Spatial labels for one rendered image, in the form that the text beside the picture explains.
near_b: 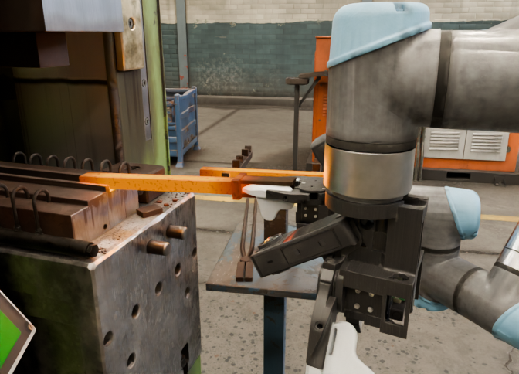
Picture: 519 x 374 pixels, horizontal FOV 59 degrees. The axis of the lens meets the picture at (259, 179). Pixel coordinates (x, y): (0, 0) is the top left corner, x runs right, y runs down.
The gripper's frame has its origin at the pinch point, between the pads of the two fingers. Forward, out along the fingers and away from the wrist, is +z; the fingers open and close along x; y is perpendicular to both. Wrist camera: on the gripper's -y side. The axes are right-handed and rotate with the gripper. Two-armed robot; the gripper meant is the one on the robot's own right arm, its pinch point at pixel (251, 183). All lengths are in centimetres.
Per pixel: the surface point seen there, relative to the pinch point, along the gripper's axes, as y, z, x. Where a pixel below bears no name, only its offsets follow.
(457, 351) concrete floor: 106, -51, 106
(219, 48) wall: 10, 307, 728
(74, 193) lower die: 2.6, 32.2, -5.4
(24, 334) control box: 4.3, 11.8, -39.0
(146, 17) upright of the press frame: -28, 42, 41
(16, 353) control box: 4.5, 10.6, -41.3
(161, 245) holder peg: 13.9, 18.8, 0.0
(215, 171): 7.7, 18.8, 27.5
